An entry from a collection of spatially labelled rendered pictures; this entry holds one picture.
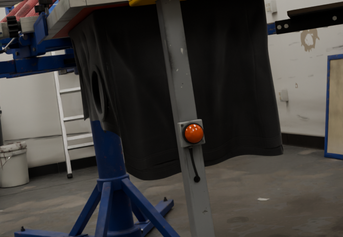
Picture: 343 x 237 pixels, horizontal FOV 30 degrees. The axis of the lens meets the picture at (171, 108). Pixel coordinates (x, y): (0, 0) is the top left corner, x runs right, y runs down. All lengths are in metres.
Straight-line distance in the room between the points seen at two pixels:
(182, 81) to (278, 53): 4.39
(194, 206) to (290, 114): 4.37
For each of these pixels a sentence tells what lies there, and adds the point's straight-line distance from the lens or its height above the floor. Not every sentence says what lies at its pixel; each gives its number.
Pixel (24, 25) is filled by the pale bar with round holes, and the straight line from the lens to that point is 2.26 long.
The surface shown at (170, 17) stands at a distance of 1.29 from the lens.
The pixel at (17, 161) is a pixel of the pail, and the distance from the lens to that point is 5.83.
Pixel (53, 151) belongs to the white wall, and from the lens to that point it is 6.20.
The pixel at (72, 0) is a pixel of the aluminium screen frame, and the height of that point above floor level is 0.97.
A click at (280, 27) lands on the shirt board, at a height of 0.90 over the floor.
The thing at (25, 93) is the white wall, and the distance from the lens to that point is 6.16.
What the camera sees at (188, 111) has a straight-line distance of 1.29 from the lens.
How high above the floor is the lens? 0.77
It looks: 3 degrees down
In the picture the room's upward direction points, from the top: 9 degrees counter-clockwise
